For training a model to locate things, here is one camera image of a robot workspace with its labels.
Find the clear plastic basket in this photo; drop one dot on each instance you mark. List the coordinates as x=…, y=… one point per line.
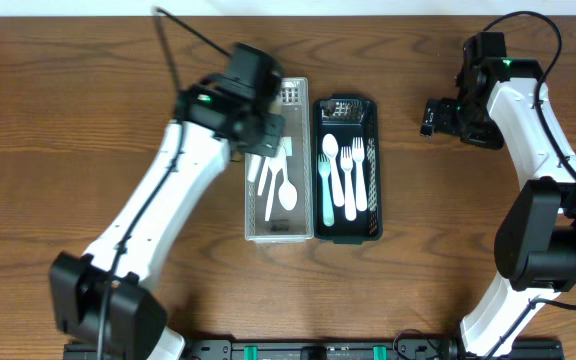
x=296, y=225

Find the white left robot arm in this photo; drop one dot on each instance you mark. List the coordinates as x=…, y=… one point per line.
x=105, y=296

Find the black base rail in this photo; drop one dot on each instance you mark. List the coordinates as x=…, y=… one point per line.
x=417, y=347

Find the white label in basket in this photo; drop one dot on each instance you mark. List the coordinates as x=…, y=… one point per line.
x=287, y=144

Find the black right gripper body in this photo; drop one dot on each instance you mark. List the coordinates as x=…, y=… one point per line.
x=441, y=116

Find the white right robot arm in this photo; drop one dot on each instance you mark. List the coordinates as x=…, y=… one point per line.
x=504, y=103

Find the black plastic basket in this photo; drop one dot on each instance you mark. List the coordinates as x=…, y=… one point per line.
x=348, y=117

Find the white plastic fork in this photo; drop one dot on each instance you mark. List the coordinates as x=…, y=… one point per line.
x=358, y=155
x=346, y=163

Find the pale pink plastic spoon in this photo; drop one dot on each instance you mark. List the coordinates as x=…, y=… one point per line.
x=330, y=148

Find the mint green plastic fork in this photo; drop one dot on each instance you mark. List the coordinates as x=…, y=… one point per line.
x=324, y=171

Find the white plastic spoon top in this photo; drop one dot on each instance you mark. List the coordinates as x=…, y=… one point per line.
x=263, y=176

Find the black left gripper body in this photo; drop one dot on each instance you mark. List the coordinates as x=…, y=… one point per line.
x=266, y=134

